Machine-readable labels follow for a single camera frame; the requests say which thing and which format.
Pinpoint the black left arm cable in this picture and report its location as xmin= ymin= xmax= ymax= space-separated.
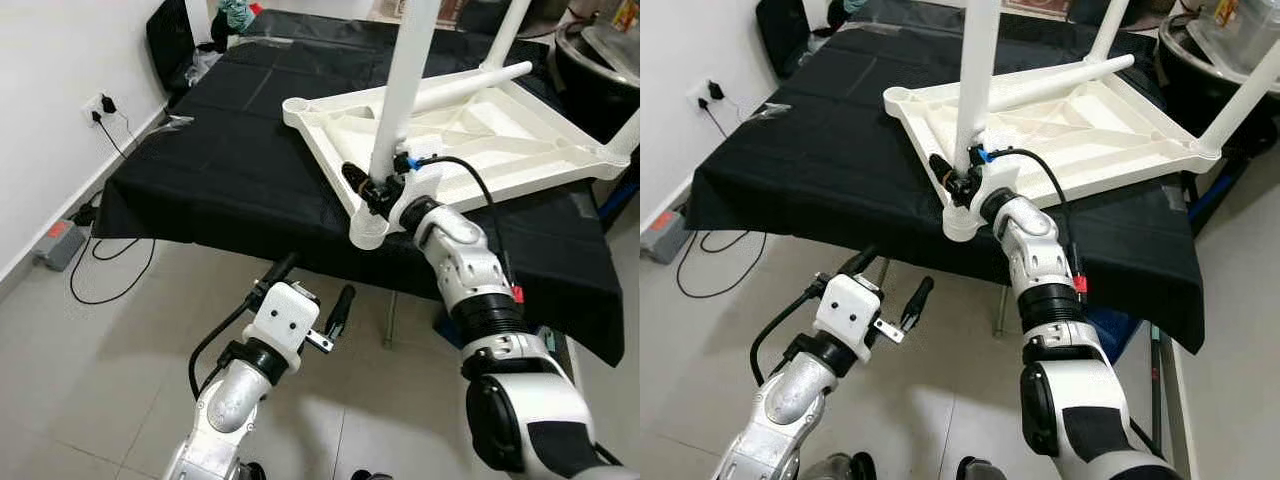
xmin=750 ymin=280 xmax=831 ymax=386
xmin=188 ymin=290 xmax=266 ymax=401

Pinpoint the clear plastic storage box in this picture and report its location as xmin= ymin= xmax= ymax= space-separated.
xmin=580 ymin=0 xmax=640 ymax=81
xmin=1190 ymin=0 xmax=1280 ymax=81

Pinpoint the long black pole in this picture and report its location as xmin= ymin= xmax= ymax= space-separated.
xmin=540 ymin=325 xmax=591 ymax=401
xmin=1148 ymin=325 xmax=1167 ymax=459

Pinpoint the white plastic children table top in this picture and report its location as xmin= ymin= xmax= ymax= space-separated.
xmin=282 ymin=75 xmax=640 ymax=251
xmin=883 ymin=65 xmax=1223 ymax=243

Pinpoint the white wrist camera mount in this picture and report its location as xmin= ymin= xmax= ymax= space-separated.
xmin=243 ymin=282 xmax=321 ymax=369
xmin=385 ymin=150 xmax=441 ymax=236
xmin=965 ymin=145 xmax=1016 ymax=231
xmin=812 ymin=273 xmax=886 ymax=363

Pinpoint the black floor cable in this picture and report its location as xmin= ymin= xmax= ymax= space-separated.
xmin=70 ymin=238 xmax=158 ymax=306
xmin=677 ymin=232 xmax=766 ymax=299

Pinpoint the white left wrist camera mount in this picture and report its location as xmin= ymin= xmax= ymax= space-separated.
xmin=243 ymin=282 xmax=321 ymax=369
xmin=812 ymin=273 xmax=886 ymax=363

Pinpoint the blue plastic dustpan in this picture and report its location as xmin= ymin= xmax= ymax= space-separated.
xmin=1085 ymin=305 xmax=1136 ymax=361
xmin=432 ymin=308 xmax=471 ymax=346

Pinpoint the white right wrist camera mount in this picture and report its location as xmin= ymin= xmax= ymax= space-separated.
xmin=965 ymin=145 xmax=1016 ymax=231
xmin=385 ymin=150 xmax=441 ymax=236

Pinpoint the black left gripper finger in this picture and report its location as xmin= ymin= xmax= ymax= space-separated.
xmin=838 ymin=245 xmax=881 ymax=281
xmin=900 ymin=276 xmax=936 ymax=331
xmin=325 ymin=284 xmax=357 ymax=336
xmin=258 ymin=252 xmax=301 ymax=291

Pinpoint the black metal basin stand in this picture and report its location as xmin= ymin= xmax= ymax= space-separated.
xmin=1180 ymin=160 xmax=1251 ymax=236
xmin=598 ymin=180 xmax=640 ymax=231

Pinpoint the grey box orange label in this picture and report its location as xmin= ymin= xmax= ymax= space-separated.
xmin=642 ymin=210 xmax=691 ymax=264
xmin=35 ymin=220 xmax=86 ymax=271

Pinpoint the black round basin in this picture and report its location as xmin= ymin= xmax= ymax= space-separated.
xmin=553 ymin=20 xmax=640 ymax=141
xmin=1158 ymin=15 xmax=1280 ymax=141

